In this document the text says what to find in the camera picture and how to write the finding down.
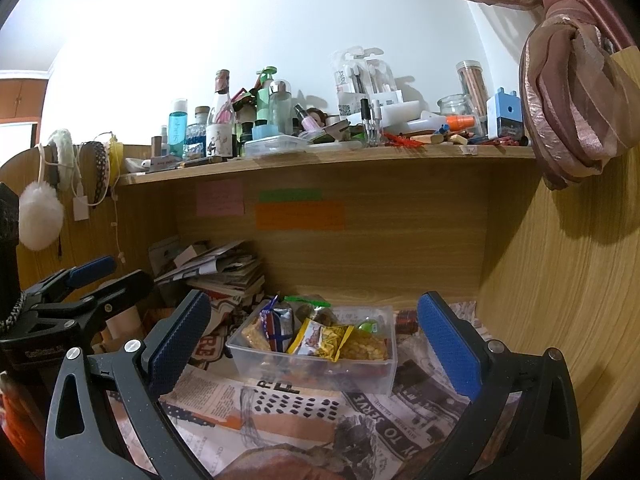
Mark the green sticky note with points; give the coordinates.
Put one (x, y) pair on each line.
(290, 195)

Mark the white printed bag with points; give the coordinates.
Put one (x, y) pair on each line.
(220, 315)

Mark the orange-capped white bottle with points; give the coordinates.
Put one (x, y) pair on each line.
(457, 123)

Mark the yellow snack packet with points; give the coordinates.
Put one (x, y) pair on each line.
(320, 340)

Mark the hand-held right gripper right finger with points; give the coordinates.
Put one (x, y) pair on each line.
(450, 345)

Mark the patterned dark headband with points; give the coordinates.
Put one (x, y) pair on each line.
(101, 170)

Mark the silver-capped clear bottle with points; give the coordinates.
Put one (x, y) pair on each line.
(280, 107)

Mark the pile of books and papers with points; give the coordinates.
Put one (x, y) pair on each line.
(220, 270)

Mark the blue pencil sharpener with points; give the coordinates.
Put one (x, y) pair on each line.
(505, 116)

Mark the pink sticky note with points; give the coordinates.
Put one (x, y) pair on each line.
(220, 197)

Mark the orange biscuit packet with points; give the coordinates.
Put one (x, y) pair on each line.
(253, 335)

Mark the red tassel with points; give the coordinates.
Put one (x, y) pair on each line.
(400, 141)

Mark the light blue small box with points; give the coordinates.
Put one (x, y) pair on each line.
(265, 131)

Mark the small brown bottle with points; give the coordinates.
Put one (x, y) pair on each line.
(157, 146)

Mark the blue liquid bottle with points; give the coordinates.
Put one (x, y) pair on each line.
(177, 130)

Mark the green-sealed nut packet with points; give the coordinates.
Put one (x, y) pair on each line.
(317, 310)

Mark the clear tube of pencils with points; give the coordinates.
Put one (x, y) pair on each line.
(472, 87)

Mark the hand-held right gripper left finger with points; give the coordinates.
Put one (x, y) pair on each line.
(175, 345)

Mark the clear peanut packet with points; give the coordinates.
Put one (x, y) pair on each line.
(365, 349)

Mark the pink nail polish bottle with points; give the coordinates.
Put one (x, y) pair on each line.
(307, 120)

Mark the pink brown tied curtain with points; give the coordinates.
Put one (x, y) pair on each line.
(570, 100)

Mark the white fluffy headband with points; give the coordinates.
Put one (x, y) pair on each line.
(62, 147)

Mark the yellow headband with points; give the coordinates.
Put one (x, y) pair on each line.
(116, 152)

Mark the cork-capped glass bottle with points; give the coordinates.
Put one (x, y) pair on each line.
(197, 132)

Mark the white fluffy pom-pom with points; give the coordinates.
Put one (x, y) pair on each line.
(40, 215)

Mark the orange sticky note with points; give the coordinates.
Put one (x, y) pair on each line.
(300, 216)

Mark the small perfume vial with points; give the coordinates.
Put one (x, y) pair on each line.
(365, 117)
(375, 127)

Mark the wooden wall cabinet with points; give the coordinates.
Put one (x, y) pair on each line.
(22, 95)

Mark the blue snack packet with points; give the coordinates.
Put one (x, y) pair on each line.
(277, 327)

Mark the clear plastic container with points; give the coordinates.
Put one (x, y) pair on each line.
(310, 377)

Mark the green pump bottle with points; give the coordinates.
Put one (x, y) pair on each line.
(265, 97)

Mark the tall clear labelled bottle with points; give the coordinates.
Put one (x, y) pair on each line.
(220, 125)

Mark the clear lidded plastic box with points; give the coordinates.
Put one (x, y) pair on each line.
(280, 146)

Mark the clear brush blister pack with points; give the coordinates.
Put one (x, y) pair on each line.
(360, 80)

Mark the empty glass jar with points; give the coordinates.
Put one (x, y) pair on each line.
(454, 106)

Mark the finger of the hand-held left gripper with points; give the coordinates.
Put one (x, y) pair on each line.
(92, 270)
(125, 292)

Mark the newspaper sheet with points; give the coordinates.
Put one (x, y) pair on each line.
(300, 412)

